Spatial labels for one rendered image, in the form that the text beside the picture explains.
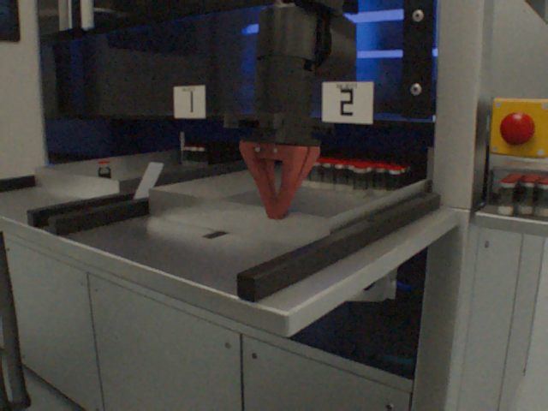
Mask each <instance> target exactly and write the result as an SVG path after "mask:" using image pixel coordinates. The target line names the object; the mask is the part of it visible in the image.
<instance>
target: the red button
mask: <svg viewBox="0 0 548 411"><path fill-rule="evenodd" d="M499 127H500V134H501V136H502V138H503V140H504V141H505V142H506V143H508V144H510V145H514V146H518V145H522V144H524V143H526V142H527V143H528V142H529V141H530V140H531V139H532V138H533V136H534V133H535V126H534V122H533V119H532V117H530V115H528V114H527V113H524V112H514V113H510V114H508V115H507V116H506V117H504V118H503V120H502V121H501V122H500V125H499Z"/></svg>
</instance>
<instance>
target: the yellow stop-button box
mask: <svg viewBox="0 0 548 411"><path fill-rule="evenodd" d="M492 108H493V110H492V119H491V144H490V153H491V154H495V155H496V156H509V157H523V158H548V99H544V100H540V99H513V98H496V99H494V100H493V103H492ZM514 112H524V113H527V114H528V115H530V117H532V119H533V122H534V126H535V133H534V136H533V138H532V139H531V140H530V141H529V142H528V143H527V142H526V143H524V144H522V145H518V146H514V145H510V144H508V143H506V142H505V141H504V140H503V138H502V136H501V134H500V127H499V125H500V122H501V121H502V120H503V118H504V117H506V116H507V115H508V114H510V113H514Z"/></svg>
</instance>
